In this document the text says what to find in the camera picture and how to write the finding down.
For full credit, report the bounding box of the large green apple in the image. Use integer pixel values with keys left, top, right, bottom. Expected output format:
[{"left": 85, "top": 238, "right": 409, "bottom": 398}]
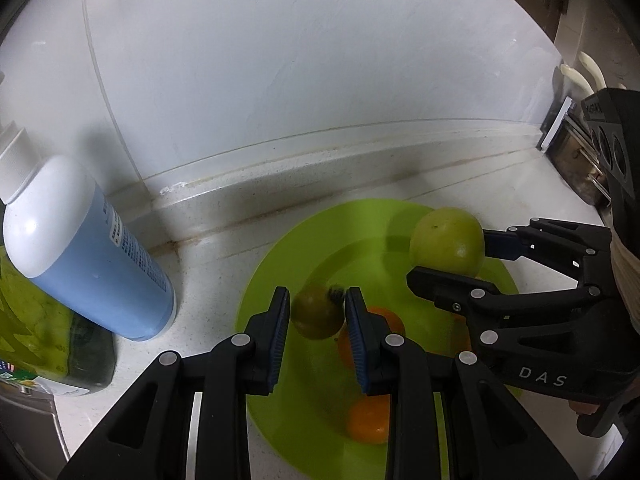
[{"left": 409, "top": 207, "right": 485, "bottom": 278}]

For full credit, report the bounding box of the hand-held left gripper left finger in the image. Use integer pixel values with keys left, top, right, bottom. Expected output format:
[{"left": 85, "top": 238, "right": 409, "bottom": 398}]
[{"left": 56, "top": 286, "right": 292, "bottom": 480}]

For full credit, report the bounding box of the large orange mandarin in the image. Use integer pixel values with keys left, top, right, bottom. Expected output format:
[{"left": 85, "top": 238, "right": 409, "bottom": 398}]
[{"left": 337, "top": 306, "right": 407, "bottom": 371}]

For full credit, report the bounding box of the green plate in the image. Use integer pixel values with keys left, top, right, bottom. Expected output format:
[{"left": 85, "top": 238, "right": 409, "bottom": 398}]
[{"left": 235, "top": 199, "right": 523, "bottom": 480}]

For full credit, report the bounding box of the black knife block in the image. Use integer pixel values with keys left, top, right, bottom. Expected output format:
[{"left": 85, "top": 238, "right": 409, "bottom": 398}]
[{"left": 580, "top": 87, "right": 640, "bottom": 241}]

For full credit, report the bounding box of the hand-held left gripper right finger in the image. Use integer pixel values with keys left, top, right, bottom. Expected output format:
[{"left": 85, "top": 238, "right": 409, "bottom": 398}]
[{"left": 345, "top": 287, "right": 581, "bottom": 480}]

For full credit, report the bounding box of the blue pump lotion bottle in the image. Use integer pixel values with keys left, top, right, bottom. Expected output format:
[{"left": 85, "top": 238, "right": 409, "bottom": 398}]
[{"left": 0, "top": 127, "right": 177, "bottom": 342}]

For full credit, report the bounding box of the green dish soap bottle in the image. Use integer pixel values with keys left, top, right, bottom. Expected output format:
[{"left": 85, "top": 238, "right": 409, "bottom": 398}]
[{"left": 0, "top": 245, "right": 117, "bottom": 401}]

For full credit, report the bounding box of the green tomato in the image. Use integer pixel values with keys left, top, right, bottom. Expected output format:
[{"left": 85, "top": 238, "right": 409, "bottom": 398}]
[{"left": 291, "top": 284, "right": 347, "bottom": 341}]

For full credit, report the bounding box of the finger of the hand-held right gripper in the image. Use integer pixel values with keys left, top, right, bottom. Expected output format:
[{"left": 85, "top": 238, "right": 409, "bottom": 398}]
[
  {"left": 406, "top": 266, "right": 601, "bottom": 333},
  {"left": 482, "top": 217, "right": 613, "bottom": 287}
]

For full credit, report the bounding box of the small orange mandarin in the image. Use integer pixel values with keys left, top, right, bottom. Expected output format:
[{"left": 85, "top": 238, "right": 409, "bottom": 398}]
[{"left": 347, "top": 394, "right": 392, "bottom": 445}]

